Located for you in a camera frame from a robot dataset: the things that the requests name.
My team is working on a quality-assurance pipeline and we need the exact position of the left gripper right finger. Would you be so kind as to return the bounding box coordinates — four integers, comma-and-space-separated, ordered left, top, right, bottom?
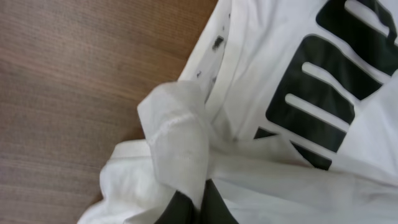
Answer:
200, 179, 238, 224

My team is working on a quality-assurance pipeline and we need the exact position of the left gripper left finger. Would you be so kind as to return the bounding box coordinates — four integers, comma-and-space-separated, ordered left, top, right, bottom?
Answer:
154, 191, 197, 224

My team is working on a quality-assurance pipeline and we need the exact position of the white t-shirt with black print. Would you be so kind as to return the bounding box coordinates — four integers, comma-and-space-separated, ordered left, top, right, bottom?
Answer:
80, 0, 397, 223

